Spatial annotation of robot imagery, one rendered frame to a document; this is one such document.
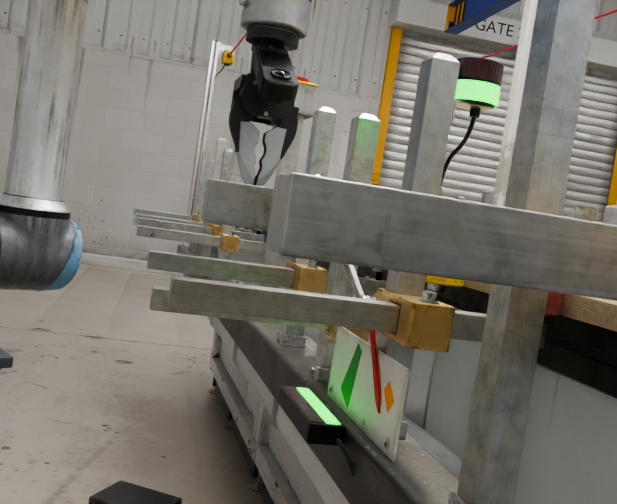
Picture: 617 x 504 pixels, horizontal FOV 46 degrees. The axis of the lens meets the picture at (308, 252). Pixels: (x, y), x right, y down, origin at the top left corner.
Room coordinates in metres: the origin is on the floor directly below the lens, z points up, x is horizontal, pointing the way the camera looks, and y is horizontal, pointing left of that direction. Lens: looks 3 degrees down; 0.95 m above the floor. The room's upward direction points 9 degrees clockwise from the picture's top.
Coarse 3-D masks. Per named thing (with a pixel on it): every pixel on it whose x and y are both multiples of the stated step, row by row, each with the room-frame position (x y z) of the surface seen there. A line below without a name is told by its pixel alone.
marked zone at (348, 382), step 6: (360, 348) 0.91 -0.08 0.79; (354, 354) 0.93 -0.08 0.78; (360, 354) 0.91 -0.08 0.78; (354, 360) 0.92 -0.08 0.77; (354, 366) 0.92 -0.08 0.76; (348, 372) 0.94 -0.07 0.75; (354, 372) 0.92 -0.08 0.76; (348, 378) 0.94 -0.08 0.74; (354, 378) 0.91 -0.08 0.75; (342, 384) 0.96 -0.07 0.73; (348, 384) 0.93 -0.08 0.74; (342, 390) 0.95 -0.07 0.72; (348, 390) 0.93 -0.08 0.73; (348, 396) 0.93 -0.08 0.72; (348, 402) 0.92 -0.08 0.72
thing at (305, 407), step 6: (288, 390) 1.00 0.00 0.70; (294, 390) 1.00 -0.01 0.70; (294, 396) 0.97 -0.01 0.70; (300, 396) 0.98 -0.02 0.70; (300, 402) 0.94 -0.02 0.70; (306, 402) 0.95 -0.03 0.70; (300, 408) 0.92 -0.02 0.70; (306, 408) 0.92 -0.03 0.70; (312, 408) 0.92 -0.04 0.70; (306, 414) 0.89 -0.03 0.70; (312, 414) 0.90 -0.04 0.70; (312, 420) 0.87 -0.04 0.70; (318, 420) 0.87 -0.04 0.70
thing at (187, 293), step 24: (192, 288) 0.75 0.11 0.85; (216, 288) 0.76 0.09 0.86; (240, 288) 0.76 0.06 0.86; (264, 288) 0.78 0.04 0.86; (216, 312) 0.76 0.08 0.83; (240, 312) 0.76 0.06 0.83; (264, 312) 0.77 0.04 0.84; (288, 312) 0.78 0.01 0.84; (312, 312) 0.78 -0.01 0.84; (336, 312) 0.79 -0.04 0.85; (360, 312) 0.80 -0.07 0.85; (384, 312) 0.80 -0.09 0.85; (456, 312) 0.83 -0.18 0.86; (456, 336) 0.83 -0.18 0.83; (480, 336) 0.83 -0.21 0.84
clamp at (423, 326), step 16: (384, 288) 0.91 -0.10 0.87; (400, 304) 0.81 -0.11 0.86; (416, 304) 0.77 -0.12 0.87; (432, 304) 0.78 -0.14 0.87; (400, 320) 0.80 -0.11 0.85; (416, 320) 0.78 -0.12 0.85; (432, 320) 0.78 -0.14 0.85; (448, 320) 0.79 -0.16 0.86; (400, 336) 0.79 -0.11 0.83; (416, 336) 0.78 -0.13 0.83; (432, 336) 0.78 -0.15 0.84; (448, 336) 0.79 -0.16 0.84
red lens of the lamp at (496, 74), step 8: (464, 64) 0.86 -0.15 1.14; (472, 64) 0.85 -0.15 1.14; (480, 64) 0.85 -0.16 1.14; (488, 64) 0.85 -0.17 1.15; (496, 64) 0.85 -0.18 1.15; (464, 72) 0.86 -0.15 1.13; (472, 72) 0.85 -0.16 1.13; (480, 72) 0.85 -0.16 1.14; (488, 72) 0.85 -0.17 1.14; (496, 72) 0.86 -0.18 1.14; (496, 80) 0.86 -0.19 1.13
